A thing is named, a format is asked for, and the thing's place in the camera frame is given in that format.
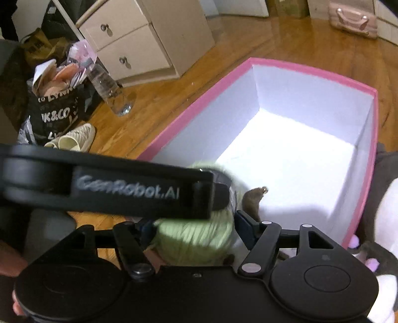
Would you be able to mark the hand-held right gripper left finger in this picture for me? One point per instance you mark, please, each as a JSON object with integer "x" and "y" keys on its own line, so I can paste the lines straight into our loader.
{"x": 146, "y": 233}

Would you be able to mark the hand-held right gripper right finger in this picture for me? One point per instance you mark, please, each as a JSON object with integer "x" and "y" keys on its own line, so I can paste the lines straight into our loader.
{"x": 245, "y": 228}

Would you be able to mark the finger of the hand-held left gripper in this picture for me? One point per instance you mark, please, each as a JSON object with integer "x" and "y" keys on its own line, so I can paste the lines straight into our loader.
{"x": 214, "y": 197}

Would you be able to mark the green yarn ball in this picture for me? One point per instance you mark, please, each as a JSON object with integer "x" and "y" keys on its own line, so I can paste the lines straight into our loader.
{"x": 196, "y": 239}

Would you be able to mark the pink storage box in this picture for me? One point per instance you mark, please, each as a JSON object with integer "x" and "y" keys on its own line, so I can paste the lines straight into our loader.
{"x": 279, "y": 149}

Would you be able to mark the person's left forearm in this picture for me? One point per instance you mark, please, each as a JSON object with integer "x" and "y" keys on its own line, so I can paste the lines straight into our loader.
{"x": 11, "y": 259}

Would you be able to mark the small brown toy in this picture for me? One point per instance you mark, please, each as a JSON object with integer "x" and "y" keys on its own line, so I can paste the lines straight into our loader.
{"x": 252, "y": 202}

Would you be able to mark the cream quilted shoe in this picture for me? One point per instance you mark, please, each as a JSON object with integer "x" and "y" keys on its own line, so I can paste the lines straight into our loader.
{"x": 52, "y": 143}
{"x": 79, "y": 136}

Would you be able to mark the black printed shopping bag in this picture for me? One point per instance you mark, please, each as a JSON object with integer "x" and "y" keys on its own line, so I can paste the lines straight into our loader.
{"x": 57, "y": 111}

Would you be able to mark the clear plastic bottle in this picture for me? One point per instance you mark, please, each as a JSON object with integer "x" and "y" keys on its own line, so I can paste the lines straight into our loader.
{"x": 107, "y": 88}

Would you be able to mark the dark grey cloth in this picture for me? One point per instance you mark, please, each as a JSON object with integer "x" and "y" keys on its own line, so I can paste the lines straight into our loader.
{"x": 384, "y": 167}

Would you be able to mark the white drawer cabinet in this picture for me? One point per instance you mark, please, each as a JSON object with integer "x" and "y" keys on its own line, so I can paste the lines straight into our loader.
{"x": 140, "y": 40}

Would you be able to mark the brown paper bag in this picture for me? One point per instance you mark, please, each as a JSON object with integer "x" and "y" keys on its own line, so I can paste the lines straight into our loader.
{"x": 37, "y": 46}

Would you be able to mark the pink handbag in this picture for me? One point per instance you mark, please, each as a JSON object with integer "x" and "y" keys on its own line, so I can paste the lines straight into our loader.
{"x": 353, "y": 18}

